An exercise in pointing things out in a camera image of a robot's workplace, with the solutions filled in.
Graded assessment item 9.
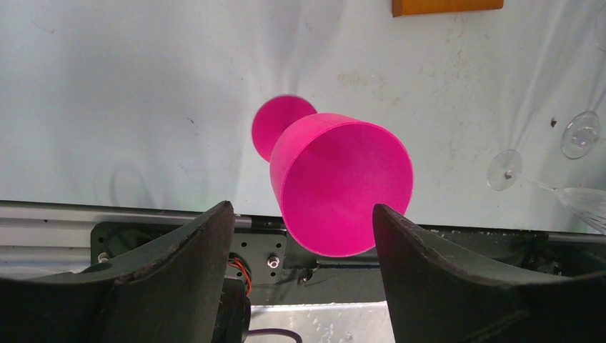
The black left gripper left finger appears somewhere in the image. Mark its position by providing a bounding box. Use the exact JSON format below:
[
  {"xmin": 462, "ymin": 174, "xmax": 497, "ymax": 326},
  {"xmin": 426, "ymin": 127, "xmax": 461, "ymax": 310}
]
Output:
[{"xmin": 1, "ymin": 201, "xmax": 234, "ymax": 342}]

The clear wine glass upright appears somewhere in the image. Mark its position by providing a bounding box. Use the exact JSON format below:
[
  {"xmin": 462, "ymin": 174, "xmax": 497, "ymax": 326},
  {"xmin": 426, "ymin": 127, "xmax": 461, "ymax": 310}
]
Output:
[{"xmin": 560, "ymin": 111, "xmax": 602, "ymax": 160}]

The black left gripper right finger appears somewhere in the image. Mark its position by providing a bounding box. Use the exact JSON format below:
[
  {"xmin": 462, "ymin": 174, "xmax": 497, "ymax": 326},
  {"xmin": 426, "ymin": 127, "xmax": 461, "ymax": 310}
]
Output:
[{"xmin": 372, "ymin": 204, "xmax": 605, "ymax": 342}]

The pink wine glass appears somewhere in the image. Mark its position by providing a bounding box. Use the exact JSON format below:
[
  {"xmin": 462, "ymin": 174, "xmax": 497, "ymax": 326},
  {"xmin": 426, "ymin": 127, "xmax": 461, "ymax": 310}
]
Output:
[{"xmin": 252, "ymin": 95, "xmax": 414, "ymax": 258}]

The gold rack wooden base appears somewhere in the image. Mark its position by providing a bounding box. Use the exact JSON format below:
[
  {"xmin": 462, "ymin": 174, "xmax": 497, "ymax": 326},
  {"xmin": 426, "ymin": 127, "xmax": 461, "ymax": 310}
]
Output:
[{"xmin": 391, "ymin": 0, "xmax": 505, "ymax": 18}]

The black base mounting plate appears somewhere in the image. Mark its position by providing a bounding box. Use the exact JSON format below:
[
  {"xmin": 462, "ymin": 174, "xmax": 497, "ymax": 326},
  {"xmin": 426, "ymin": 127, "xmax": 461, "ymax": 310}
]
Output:
[{"xmin": 89, "ymin": 221, "xmax": 606, "ymax": 307}]

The clear wine glass lying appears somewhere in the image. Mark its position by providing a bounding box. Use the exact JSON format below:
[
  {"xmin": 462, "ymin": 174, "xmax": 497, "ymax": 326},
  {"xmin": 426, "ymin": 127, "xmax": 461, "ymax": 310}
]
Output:
[{"xmin": 487, "ymin": 149, "xmax": 605, "ymax": 234}]

